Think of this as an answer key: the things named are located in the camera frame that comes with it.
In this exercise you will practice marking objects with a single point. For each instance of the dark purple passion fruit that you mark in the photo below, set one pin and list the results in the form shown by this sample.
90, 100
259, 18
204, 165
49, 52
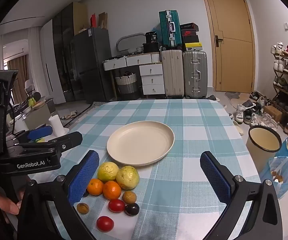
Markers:
132, 209

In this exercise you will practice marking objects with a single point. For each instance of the grey oval frame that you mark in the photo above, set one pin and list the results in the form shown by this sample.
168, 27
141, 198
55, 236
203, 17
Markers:
120, 42

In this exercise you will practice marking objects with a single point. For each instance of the wooden door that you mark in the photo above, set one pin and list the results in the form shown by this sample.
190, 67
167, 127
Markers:
231, 55

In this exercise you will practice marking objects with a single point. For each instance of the grey floor mat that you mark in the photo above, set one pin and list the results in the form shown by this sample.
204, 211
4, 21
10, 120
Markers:
232, 95

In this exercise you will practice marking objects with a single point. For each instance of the cream trash bin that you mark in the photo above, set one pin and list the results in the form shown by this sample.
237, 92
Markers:
261, 155

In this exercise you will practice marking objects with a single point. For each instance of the dark grey fridge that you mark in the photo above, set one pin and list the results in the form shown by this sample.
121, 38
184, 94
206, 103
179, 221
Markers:
91, 65

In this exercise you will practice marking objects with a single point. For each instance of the blue plastic bag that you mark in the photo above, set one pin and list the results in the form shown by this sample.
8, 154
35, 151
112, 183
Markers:
285, 170

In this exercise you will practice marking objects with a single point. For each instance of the red tomato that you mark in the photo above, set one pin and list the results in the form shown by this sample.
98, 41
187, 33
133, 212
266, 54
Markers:
105, 223
116, 205

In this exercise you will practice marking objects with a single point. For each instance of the black storage box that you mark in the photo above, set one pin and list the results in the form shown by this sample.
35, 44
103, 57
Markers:
152, 48

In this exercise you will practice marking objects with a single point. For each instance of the white paper towel roll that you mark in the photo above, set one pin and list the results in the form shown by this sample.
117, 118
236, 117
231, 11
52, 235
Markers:
56, 125

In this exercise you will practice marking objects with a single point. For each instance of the yellow and black shoe box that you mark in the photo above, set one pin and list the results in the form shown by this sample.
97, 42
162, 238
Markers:
193, 46

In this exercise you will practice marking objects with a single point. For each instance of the white slipper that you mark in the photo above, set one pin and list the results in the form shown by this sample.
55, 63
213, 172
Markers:
238, 128

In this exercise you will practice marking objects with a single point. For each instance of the white drawer unit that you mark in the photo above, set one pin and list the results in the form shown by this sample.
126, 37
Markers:
152, 80

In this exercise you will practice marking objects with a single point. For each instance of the dark glass cabinet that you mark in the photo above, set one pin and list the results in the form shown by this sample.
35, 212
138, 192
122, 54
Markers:
61, 55

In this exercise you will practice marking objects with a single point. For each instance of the yellow-green guava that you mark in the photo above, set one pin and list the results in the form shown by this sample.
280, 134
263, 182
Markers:
108, 171
127, 178

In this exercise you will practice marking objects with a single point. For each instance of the pile of shoes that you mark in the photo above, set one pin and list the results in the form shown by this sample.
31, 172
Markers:
254, 115

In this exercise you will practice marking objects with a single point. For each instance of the teal suitcase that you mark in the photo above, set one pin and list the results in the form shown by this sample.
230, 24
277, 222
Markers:
170, 28

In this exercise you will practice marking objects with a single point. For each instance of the white desk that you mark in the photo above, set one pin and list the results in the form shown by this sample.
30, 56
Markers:
124, 61

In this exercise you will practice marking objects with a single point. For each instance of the orange mandarin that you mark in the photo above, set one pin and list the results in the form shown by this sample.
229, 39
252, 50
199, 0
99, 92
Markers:
111, 190
95, 187

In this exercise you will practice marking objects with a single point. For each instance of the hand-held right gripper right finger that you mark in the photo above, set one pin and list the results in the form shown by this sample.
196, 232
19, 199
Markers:
215, 177

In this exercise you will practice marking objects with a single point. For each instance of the dark grey slipper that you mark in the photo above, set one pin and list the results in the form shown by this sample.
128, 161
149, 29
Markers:
212, 98

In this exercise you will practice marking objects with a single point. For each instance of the person's left hand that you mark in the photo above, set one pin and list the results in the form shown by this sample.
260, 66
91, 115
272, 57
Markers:
3, 202

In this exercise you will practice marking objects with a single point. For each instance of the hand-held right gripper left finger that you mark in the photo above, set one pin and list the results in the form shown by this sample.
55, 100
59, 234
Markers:
83, 177

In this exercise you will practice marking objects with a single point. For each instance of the cream round plate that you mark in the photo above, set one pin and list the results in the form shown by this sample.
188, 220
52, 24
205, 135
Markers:
140, 143

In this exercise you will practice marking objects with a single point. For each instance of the beige suitcase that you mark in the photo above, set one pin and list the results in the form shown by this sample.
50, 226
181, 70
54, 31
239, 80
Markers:
172, 73

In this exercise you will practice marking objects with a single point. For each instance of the teal checked tablecloth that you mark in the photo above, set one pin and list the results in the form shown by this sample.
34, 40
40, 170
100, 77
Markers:
196, 135

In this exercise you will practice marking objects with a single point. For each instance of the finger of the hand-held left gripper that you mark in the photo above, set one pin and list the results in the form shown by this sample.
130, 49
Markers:
68, 138
40, 132

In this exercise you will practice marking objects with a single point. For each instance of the small brown round fruit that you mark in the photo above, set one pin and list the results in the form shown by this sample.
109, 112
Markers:
82, 208
129, 197

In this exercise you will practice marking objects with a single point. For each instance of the cardboard box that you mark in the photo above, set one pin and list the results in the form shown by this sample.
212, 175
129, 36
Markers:
272, 113

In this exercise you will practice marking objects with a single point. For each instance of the brown paper bag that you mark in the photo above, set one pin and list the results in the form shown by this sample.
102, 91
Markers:
102, 21

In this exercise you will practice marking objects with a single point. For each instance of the silver suitcase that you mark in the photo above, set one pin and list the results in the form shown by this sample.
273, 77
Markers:
195, 75

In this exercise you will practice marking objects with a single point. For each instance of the brown curtain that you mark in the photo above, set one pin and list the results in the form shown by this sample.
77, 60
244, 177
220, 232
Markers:
18, 77

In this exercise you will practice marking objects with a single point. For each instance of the woven laundry basket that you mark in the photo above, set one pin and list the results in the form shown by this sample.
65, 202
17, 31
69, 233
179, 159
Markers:
126, 85

